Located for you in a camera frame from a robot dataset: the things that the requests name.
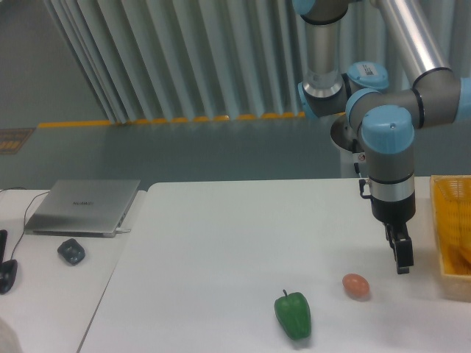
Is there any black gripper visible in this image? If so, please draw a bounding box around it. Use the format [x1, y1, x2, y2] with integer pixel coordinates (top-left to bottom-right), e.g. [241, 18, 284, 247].
[370, 194, 416, 274]

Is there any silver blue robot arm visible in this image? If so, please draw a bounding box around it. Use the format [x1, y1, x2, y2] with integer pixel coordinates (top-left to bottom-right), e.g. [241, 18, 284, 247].
[293, 1, 470, 274]

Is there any green bell pepper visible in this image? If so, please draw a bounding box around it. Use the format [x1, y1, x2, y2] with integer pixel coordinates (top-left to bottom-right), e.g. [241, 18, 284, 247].
[274, 289, 312, 340]

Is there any brown egg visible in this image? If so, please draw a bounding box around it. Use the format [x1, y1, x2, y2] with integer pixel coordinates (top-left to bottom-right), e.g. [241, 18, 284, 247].
[342, 274, 370, 298]

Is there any yellow fruit in basket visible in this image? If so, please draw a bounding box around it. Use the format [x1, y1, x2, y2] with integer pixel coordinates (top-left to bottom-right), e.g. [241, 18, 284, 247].
[455, 246, 470, 276]

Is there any yellow woven basket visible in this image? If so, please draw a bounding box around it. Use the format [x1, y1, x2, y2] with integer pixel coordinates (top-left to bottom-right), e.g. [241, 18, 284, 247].
[430, 175, 470, 302]

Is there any white usb plug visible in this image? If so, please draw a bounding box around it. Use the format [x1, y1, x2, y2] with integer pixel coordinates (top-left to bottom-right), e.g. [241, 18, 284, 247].
[116, 228, 131, 234]

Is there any silver closed laptop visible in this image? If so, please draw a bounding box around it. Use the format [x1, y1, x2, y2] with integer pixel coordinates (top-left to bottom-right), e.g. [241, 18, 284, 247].
[25, 179, 140, 238]

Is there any white folding partition screen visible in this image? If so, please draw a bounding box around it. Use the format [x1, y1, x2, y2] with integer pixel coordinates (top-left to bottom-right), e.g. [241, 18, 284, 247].
[46, 1, 470, 129]

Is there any black device on stand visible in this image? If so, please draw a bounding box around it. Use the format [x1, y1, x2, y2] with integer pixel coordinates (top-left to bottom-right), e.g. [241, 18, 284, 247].
[1, 229, 18, 295]

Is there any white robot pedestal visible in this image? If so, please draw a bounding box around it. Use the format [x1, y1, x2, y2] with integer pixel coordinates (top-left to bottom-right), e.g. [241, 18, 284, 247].
[330, 113, 364, 178]

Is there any thin black cable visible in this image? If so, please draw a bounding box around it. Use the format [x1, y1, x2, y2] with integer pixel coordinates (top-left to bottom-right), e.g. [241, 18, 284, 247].
[0, 188, 52, 260]

